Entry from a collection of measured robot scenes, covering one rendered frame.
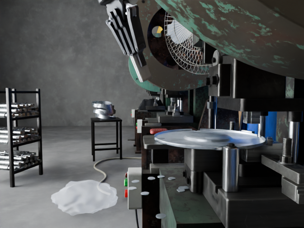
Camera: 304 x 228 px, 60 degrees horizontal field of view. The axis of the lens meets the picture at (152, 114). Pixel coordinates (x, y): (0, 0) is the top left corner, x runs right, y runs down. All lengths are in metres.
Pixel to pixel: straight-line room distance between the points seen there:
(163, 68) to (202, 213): 1.54
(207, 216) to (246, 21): 0.42
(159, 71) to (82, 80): 5.54
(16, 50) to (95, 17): 2.27
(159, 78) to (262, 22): 1.76
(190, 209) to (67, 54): 7.13
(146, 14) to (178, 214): 1.70
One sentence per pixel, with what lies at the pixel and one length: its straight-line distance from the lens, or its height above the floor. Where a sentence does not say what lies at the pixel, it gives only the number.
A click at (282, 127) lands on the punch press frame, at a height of 0.79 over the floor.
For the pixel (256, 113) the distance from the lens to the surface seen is 0.74.
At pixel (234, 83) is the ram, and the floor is 0.93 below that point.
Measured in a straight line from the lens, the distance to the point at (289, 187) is 0.58.
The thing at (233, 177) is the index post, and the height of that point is 0.74.
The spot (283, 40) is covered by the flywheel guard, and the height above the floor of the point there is 0.96.
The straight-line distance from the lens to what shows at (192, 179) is 0.70.
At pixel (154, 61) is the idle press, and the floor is 1.14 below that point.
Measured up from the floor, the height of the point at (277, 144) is 0.78.
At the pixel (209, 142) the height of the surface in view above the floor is 0.78.
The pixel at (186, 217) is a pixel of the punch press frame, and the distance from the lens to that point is 0.59.
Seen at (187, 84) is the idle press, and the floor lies 0.97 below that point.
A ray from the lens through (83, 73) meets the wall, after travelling 7.45.
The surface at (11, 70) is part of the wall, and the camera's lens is 8.04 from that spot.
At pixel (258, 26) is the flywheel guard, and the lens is 0.30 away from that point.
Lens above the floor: 0.90
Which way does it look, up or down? 5 degrees down
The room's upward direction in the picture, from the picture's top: straight up
